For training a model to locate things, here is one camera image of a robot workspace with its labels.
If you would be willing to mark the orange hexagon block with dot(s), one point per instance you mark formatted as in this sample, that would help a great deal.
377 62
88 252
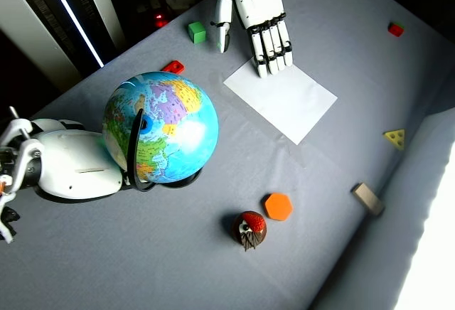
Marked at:
278 206

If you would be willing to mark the grey table cloth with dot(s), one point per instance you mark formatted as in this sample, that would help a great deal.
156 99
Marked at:
177 260

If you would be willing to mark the red block with hole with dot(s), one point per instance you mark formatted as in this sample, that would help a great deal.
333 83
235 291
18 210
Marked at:
167 68

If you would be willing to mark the blue globe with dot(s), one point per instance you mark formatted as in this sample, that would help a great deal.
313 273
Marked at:
167 125

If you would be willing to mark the red and green block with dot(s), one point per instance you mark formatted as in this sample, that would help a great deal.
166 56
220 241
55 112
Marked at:
395 31

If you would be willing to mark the strawberry chocolate cupcake toy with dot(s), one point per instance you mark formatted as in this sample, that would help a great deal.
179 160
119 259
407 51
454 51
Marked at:
250 230

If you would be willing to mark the wide white post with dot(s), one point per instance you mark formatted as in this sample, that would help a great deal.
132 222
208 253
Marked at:
25 29

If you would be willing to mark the narrow white post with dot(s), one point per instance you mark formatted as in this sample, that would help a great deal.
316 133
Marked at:
103 4

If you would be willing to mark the green cube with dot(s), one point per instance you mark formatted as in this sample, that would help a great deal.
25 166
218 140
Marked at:
197 33

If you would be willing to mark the grey rectangular block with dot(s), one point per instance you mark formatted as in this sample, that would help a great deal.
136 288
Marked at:
366 196

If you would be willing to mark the red indicator light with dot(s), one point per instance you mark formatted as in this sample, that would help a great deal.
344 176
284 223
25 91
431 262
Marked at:
160 21

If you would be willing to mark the white light strip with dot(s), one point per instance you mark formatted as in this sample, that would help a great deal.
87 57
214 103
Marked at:
73 18

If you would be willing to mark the white paper sheet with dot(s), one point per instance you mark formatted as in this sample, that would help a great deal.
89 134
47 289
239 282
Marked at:
284 104

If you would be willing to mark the yellow cheese wedge toy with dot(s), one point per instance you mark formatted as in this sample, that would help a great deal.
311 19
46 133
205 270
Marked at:
392 135

